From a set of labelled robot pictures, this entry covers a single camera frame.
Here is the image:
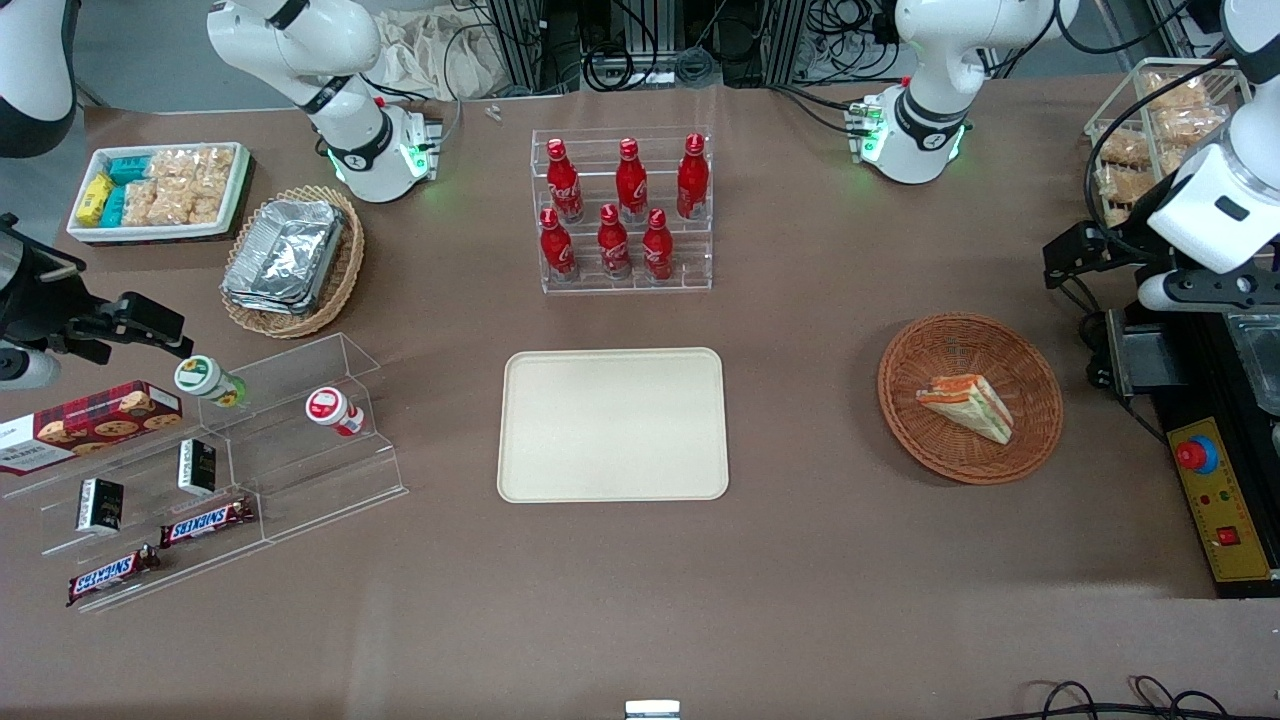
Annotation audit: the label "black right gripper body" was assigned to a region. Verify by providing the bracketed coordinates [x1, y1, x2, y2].
[0, 214, 88, 347]

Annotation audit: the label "triangular sandwich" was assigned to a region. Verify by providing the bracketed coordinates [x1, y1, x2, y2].
[915, 374, 1015, 446]

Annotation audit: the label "brown round wicker basket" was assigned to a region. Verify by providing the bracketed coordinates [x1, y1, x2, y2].
[877, 312, 1065, 487]

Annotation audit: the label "light oval wicker basket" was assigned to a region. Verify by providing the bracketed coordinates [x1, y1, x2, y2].
[219, 184, 367, 340]

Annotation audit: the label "beige rectangular plastic tray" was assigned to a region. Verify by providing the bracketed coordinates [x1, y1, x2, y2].
[496, 346, 731, 504]

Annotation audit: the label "green-lidded small bottle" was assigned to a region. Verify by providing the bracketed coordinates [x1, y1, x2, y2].
[174, 355, 248, 409]

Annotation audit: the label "clear bag of fried snacks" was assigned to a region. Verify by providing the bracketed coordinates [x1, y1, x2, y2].
[1094, 165, 1163, 227]
[1140, 72, 1213, 113]
[1094, 130, 1153, 169]
[1148, 104, 1229, 153]

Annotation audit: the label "red chocolate chip cookie box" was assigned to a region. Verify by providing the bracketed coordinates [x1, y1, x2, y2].
[0, 380, 185, 477]

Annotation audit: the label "grey metal box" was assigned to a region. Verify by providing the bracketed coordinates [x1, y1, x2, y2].
[1104, 304, 1193, 402]

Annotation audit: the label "yellow snack packet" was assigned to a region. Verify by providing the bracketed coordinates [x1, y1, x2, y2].
[77, 172, 117, 227]

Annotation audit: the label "clear bag of rice crackers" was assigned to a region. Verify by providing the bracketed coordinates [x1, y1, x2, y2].
[122, 176, 199, 228]
[148, 147, 237, 223]

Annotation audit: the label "small black box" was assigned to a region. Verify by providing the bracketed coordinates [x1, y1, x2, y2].
[177, 437, 218, 498]
[76, 477, 126, 537]

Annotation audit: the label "stack of foil trays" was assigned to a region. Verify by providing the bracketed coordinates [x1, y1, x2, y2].
[221, 198, 347, 317]

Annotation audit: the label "clear plastic container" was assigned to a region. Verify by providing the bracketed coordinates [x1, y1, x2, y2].
[1224, 311, 1280, 417]

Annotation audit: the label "white rectangular snack bin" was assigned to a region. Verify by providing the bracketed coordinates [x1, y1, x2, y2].
[66, 141, 252, 245]

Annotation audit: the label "red-lidded small bottle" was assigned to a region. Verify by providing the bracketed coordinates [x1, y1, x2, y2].
[305, 386, 367, 438]

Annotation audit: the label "Snickers chocolate bar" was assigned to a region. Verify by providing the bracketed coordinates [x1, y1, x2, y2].
[66, 544, 162, 608]
[159, 497, 255, 549]

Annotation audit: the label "clear acrylic stepped shelf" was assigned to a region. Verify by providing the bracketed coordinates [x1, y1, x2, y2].
[0, 332, 410, 614]

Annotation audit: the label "red emergency stop button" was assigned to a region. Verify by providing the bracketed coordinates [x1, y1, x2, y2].
[1175, 435, 1221, 476]

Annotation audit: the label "black control box yellow panel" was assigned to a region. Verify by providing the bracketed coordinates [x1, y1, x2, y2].
[1148, 308, 1280, 600]

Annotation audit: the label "clear acrylic bottle rack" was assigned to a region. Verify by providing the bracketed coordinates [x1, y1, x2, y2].
[529, 127, 715, 295]

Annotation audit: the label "red cola bottle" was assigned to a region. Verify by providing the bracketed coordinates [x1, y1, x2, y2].
[614, 138, 649, 224]
[546, 138, 585, 224]
[597, 203, 634, 281]
[640, 208, 675, 282]
[676, 133, 711, 221]
[539, 207, 579, 282]

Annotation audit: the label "beige crumpled cloth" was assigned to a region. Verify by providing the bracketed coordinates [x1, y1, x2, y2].
[372, 8, 506, 102]

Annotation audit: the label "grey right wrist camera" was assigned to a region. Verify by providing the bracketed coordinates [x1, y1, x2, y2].
[0, 344, 62, 392]

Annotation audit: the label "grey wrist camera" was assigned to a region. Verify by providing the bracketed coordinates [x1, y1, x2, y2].
[0, 344, 62, 392]
[1137, 267, 1264, 314]

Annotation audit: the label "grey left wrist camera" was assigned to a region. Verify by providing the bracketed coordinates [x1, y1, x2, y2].
[1137, 267, 1264, 314]

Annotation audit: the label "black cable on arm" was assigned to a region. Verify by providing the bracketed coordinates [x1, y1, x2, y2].
[1084, 55, 1246, 263]

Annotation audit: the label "wire basket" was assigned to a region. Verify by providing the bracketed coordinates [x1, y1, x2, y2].
[1084, 57, 1257, 233]

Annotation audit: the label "black cables on floor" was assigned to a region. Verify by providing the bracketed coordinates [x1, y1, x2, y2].
[1005, 674, 1280, 720]

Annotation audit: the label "aluminium frame with cables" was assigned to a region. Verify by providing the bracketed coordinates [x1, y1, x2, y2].
[440, 0, 901, 93]

